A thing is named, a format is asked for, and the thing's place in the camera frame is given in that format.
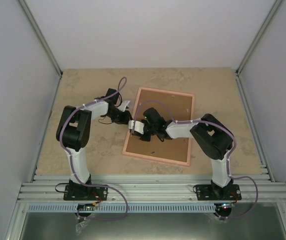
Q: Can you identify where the left corner aluminium post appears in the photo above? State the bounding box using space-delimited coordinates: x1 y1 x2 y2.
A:
17 0 63 78

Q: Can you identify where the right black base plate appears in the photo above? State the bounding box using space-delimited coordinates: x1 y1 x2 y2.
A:
193 184 242 201

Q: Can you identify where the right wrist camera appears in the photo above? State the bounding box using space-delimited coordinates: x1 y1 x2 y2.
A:
128 120 145 135

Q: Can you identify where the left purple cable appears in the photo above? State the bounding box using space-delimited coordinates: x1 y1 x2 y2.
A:
59 76 129 221

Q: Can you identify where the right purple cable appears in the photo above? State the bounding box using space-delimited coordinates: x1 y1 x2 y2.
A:
132 99 259 221

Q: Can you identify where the purple cable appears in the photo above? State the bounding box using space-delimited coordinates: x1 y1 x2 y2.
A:
59 76 129 221
132 99 259 221

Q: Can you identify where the corner aluminium post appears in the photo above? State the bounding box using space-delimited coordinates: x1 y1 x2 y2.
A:
17 0 63 78
235 0 285 77

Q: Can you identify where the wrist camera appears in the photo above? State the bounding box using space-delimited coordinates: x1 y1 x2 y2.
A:
128 120 145 135
117 100 131 112

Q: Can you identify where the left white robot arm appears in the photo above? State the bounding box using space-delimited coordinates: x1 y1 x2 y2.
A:
56 88 132 201

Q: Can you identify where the brown cardboard backing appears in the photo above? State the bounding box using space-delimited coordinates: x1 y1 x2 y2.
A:
125 90 193 163

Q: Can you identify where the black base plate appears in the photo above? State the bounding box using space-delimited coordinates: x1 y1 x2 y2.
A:
63 185 108 202
193 184 242 201

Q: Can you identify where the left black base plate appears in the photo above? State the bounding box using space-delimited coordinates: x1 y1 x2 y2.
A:
63 185 108 202

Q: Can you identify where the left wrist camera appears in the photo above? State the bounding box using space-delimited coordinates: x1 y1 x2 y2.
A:
117 100 131 112

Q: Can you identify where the pink picture frame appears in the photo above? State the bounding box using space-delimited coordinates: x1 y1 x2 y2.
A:
122 86 196 167

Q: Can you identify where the right corner aluminium post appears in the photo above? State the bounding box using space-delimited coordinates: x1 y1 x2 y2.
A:
235 0 285 77

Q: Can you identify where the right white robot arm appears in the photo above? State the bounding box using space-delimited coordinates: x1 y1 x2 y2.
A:
128 107 235 200

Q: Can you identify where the aluminium rail base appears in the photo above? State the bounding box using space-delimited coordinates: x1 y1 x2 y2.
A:
17 174 286 203

